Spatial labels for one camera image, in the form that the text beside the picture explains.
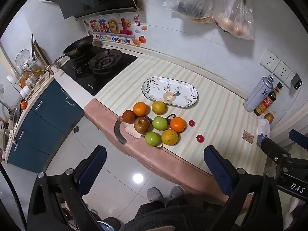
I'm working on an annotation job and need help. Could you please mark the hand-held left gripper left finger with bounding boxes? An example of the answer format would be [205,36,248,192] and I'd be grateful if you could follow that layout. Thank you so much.
[27,145,107,231]

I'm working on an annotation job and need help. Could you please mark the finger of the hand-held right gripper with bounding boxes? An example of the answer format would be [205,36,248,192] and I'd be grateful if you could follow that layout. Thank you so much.
[260,137,292,164]
[289,129,308,148]

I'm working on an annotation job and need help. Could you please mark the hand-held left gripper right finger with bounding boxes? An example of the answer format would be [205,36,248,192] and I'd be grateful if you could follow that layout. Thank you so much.
[203,145,283,231]

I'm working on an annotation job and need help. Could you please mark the yellow citrus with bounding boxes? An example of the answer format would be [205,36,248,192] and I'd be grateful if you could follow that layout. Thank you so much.
[161,129,179,146]
[151,101,166,115]

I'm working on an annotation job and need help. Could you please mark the orange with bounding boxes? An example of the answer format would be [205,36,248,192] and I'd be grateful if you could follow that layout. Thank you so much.
[133,102,148,117]
[170,117,186,133]

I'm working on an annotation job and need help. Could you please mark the small reddish brown apple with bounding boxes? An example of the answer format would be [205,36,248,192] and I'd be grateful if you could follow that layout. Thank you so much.
[122,110,136,124]

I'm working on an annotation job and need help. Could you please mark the large dark brown apple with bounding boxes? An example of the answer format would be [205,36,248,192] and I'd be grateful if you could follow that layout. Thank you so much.
[134,117,151,134]

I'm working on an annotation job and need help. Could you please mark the green apple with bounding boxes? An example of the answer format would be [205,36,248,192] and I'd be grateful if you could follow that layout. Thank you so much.
[152,116,168,131]
[145,131,161,147]

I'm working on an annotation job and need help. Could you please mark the floral oval plate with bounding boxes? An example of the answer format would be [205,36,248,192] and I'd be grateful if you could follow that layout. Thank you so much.
[141,76,199,108]

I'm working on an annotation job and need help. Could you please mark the person's right forearm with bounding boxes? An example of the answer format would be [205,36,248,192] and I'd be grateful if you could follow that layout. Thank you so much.
[283,195,308,231]

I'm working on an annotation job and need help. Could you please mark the white tissue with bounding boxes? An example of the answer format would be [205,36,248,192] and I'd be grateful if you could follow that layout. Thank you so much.
[257,118,270,140]

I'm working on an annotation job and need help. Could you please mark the small brown card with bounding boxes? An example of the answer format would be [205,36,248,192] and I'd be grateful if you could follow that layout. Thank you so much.
[243,130,254,145]

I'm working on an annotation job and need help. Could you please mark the dark sauce bottle yellow label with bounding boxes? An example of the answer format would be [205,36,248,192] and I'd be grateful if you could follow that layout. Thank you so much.
[254,90,277,116]

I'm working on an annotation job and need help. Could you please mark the cat-shaped mat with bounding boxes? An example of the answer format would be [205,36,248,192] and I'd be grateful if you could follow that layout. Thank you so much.
[113,114,177,148]

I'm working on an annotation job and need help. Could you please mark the grey slipper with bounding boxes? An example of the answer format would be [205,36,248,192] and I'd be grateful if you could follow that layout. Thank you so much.
[168,186,184,201]
[147,187,164,203]

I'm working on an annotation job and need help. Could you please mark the dark grey plug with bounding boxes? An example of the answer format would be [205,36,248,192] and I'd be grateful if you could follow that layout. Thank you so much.
[290,73,303,90]

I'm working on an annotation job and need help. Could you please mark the grey gas canister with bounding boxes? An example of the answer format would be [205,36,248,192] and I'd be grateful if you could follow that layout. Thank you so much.
[244,75,275,112]

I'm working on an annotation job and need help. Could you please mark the blue kitchen cabinet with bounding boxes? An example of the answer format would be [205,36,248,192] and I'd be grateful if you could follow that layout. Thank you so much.
[5,79,85,174]

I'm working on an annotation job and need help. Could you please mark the person's dark fuzzy clothing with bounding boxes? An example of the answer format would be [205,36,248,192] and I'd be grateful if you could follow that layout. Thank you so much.
[123,197,231,231]

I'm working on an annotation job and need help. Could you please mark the dish rack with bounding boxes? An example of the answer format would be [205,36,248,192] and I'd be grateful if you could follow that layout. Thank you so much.
[6,35,52,97]

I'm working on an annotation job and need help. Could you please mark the black gas stove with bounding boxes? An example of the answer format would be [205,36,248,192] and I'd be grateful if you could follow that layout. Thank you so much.
[60,44,139,96]

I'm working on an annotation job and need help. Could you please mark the black frying pan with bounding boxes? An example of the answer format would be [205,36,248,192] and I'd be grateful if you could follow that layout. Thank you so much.
[46,36,94,70]

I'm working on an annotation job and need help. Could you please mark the clear plastic bag of onions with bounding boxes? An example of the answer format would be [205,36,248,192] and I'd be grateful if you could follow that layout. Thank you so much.
[212,0,256,41]

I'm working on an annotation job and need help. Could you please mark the metal strainer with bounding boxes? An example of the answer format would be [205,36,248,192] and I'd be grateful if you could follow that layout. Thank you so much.
[16,49,32,66]

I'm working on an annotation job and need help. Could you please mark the clear plastic bag dark contents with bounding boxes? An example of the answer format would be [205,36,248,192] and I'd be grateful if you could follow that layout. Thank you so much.
[163,0,214,23]

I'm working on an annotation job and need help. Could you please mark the black range hood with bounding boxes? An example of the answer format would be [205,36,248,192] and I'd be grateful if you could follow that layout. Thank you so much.
[38,0,142,21]

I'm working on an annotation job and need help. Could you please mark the white wall socket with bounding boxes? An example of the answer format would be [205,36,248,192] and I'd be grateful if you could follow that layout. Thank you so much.
[273,61,292,82]
[260,49,281,73]

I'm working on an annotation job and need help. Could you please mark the colourful wall sticker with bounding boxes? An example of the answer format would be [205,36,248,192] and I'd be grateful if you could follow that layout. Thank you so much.
[83,14,148,47]

